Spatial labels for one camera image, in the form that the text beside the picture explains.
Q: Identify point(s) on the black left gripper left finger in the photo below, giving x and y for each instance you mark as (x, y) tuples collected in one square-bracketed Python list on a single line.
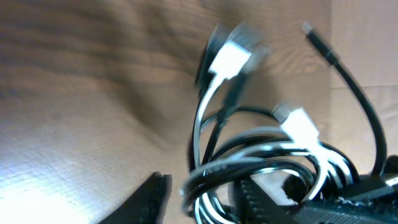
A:
[(146, 205)]

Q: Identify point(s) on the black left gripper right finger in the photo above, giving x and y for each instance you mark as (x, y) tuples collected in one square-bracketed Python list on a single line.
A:
[(372, 200)]

